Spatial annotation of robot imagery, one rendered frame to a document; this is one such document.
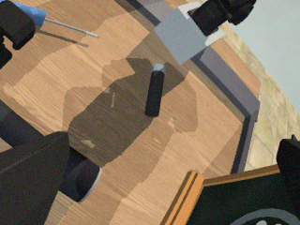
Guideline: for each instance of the blue-handled screwdriver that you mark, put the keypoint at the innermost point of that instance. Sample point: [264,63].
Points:
[39,15]

